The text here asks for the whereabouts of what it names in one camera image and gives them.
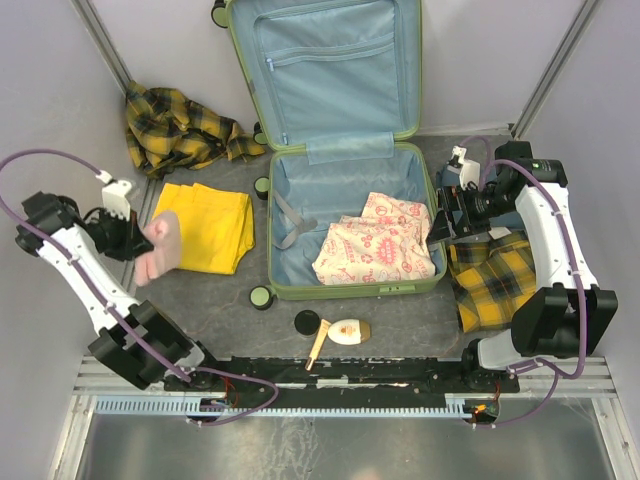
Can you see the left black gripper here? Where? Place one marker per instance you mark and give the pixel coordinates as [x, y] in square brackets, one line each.
[134, 242]

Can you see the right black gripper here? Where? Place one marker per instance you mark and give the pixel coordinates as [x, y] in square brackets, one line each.
[454, 199]

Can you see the pink fluffy cloth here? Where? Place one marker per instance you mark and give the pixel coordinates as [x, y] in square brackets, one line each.
[165, 236]

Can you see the cream pink-print cloth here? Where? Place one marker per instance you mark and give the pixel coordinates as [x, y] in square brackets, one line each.
[386, 243]

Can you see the yellow plaid shirt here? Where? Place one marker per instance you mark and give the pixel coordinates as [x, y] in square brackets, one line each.
[167, 131]
[491, 280]

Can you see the yellow garment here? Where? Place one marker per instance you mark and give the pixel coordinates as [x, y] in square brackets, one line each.
[216, 227]

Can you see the blue-grey garment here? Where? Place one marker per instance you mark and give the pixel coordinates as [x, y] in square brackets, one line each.
[447, 175]

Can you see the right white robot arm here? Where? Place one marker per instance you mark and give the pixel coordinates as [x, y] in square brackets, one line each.
[566, 317]

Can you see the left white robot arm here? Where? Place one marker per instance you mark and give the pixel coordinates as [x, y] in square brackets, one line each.
[134, 339]

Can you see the white paper tag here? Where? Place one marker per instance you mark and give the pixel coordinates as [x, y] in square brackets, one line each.
[499, 232]

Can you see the crumpled yellow plaid shirt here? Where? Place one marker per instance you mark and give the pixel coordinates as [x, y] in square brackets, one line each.
[167, 131]

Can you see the white sunscreen bottle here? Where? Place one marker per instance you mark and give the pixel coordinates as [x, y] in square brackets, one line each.
[349, 332]

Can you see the gold cosmetic tube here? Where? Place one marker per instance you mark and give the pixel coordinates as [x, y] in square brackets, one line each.
[318, 344]

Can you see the black round compact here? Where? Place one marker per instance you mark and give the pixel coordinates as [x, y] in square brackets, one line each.
[307, 323]

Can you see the green suitcase blue lining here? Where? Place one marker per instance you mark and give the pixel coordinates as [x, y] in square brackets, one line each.
[337, 89]

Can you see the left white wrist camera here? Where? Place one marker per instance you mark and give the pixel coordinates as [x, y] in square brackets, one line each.
[115, 195]

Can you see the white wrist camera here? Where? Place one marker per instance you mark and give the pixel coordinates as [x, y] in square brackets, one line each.
[468, 171]
[115, 195]

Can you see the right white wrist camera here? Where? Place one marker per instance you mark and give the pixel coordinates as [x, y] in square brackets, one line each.
[468, 171]

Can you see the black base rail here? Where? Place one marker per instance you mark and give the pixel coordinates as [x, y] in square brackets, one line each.
[349, 383]

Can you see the left aluminium corner post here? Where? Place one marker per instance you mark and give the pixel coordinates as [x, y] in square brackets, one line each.
[96, 28]

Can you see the aluminium corner post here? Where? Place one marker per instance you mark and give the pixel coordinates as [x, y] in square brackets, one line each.
[553, 70]
[96, 28]

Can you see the right aluminium corner post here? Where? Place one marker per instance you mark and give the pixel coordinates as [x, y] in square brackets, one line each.
[553, 70]

